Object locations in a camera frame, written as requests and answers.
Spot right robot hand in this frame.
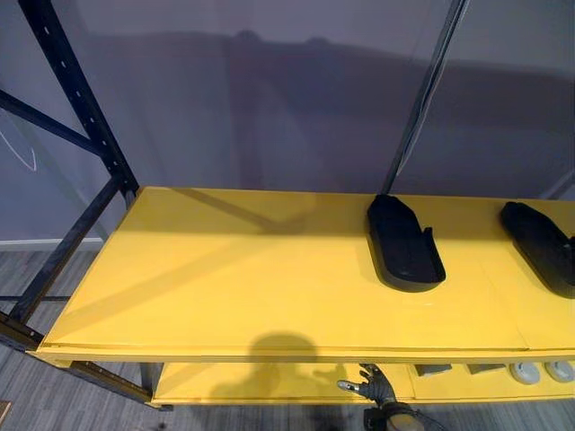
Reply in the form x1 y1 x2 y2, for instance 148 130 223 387
337 364 398 405

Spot yellow shelf board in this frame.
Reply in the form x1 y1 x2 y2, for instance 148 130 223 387
151 355 575 406
37 186 575 364

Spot small grey box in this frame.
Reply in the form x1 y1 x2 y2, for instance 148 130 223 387
413 364 454 378

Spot black plastic housing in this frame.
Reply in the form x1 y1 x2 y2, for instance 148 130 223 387
366 193 447 293
500 200 575 299

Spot black metal rack frame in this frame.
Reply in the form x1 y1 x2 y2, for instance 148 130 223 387
0 0 473 410

